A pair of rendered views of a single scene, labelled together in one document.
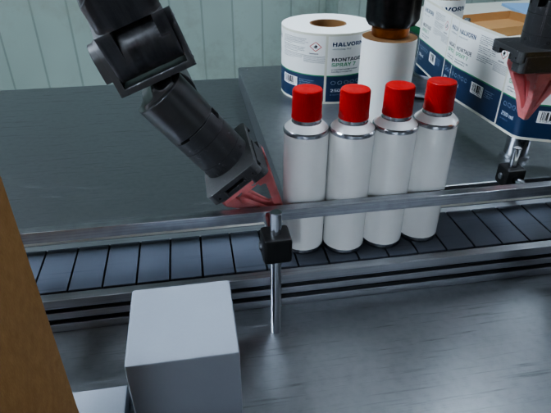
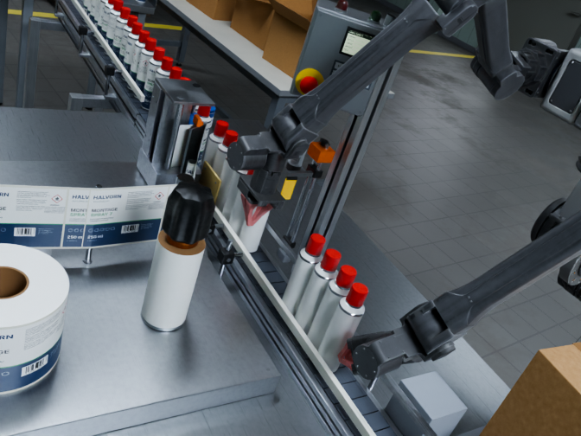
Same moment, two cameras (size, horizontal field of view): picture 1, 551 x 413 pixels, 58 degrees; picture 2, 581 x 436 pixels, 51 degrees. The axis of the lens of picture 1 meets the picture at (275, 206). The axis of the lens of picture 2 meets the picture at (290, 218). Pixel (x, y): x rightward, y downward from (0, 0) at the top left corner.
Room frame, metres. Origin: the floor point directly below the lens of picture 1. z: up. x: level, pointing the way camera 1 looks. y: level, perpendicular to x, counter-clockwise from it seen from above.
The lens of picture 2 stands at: (1.13, 0.69, 1.71)
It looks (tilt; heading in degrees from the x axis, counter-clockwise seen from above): 30 degrees down; 240
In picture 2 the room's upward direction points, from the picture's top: 19 degrees clockwise
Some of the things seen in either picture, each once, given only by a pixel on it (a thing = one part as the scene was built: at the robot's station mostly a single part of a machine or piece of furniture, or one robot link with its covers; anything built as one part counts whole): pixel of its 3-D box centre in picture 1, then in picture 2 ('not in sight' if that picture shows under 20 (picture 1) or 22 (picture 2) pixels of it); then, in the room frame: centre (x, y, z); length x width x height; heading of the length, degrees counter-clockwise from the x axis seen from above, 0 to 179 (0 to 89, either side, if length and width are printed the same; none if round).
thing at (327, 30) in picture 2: not in sight; (341, 58); (0.50, -0.43, 1.38); 0.17 x 0.10 x 0.19; 155
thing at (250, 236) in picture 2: not in sight; (258, 213); (0.58, -0.42, 0.98); 0.05 x 0.05 x 0.20
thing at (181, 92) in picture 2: not in sight; (185, 91); (0.73, -0.71, 1.14); 0.14 x 0.11 x 0.01; 100
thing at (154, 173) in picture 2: not in sight; (176, 137); (0.73, -0.71, 1.01); 0.14 x 0.13 x 0.26; 100
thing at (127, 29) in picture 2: not in sight; (128, 45); (0.76, -1.44, 0.98); 0.05 x 0.05 x 0.20
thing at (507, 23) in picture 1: (498, 24); not in sight; (2.09, -0.89, 0.82); 0.34 x 0.24 x 0.04; 112
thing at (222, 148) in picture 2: not in sight; (222, 167); (0.62, -0.62, 0.98); 0.05 x 0.05 x 0.20
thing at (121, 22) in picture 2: not in sight; (121, 36); (0.77, -1.52, 0.98); 0.05 x 0.05 x 0.20
